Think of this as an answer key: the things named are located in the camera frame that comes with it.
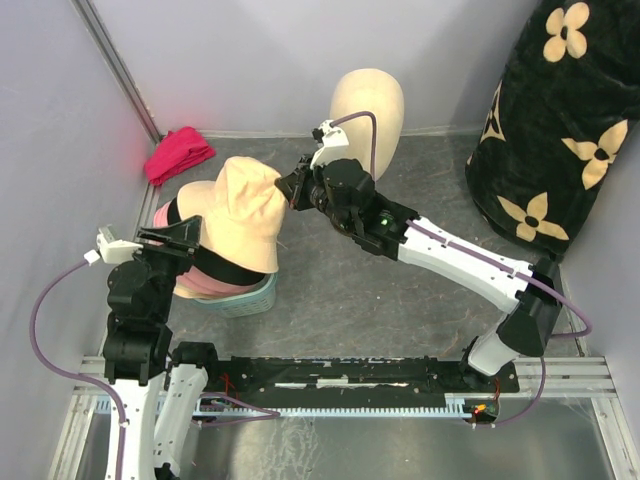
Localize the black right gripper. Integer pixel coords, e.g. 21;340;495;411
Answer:
277;152;357;233

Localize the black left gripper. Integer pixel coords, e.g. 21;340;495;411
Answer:
132;213;202;320

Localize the cream bucket hat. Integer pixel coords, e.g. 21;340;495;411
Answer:
176;156;287;274

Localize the light blue plastic basket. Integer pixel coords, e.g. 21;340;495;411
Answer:
191;274;278;319

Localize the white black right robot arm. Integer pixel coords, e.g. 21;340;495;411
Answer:
275;157;562;391

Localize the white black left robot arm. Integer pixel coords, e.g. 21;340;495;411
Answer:
97;215;221;479

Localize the pink bucket hat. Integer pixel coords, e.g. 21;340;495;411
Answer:
152;206;261;301

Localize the black bucket hat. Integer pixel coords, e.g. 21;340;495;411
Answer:
166;196;266;288

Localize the beige bottom hat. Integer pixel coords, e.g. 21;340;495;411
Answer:
173;282;207;299

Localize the magenta hat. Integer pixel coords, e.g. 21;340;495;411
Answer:
144;126;216;186

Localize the aluminium corner profile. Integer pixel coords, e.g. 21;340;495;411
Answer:
71;0;163;144

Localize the black floral blanket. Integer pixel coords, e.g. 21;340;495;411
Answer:
465;1;639;258

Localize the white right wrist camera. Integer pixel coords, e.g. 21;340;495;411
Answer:
310;120;349;170

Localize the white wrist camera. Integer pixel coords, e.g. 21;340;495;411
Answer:
83;225;143;265
310;120;349;170

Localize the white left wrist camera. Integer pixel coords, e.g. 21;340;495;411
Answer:
83;225;143;265

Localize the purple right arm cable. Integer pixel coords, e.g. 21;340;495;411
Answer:
331;111;594;430

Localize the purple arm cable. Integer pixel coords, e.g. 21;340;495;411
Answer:
29;257;281;480
331;111;594;430

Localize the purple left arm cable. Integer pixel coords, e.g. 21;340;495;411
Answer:
29;257;281;480

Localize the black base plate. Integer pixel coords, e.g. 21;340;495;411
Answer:
205;357;520;408

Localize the light blue cable duct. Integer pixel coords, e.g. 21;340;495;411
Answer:
94;391;496;417

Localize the aluminium rail frame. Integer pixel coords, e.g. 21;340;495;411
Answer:
47;184;626;480

